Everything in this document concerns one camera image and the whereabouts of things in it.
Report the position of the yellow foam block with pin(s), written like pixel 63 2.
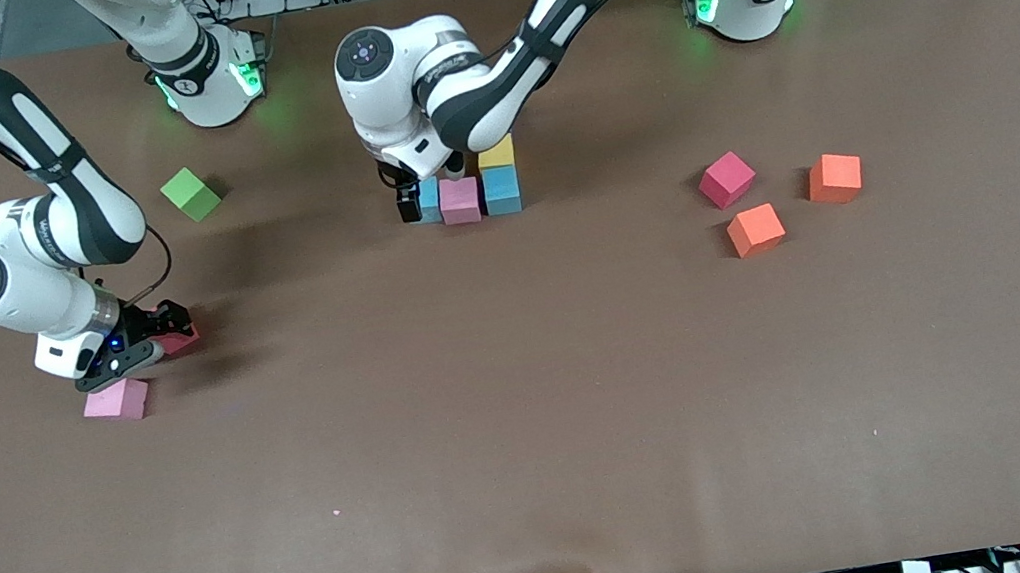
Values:
pixel 496 152

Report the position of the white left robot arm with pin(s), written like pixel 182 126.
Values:
pixel 459 82

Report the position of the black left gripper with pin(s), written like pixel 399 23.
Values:
pixel 407 203

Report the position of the orange foam block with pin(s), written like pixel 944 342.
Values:
pixel 754 231
pixel 835 178

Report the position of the blue foam block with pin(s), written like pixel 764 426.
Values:
pixel 502 192
pixel 430 199

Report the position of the green foam block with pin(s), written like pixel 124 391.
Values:
pixel 191 195

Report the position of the pink foam block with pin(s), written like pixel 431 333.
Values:
pixel 460 201
pixel 116 400

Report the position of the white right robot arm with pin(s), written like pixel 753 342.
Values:
pixel 39 246

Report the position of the red foam block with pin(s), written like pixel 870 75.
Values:
pixel 727 179
pixel 180 344

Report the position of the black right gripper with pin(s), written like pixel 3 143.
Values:
pixel 144 324

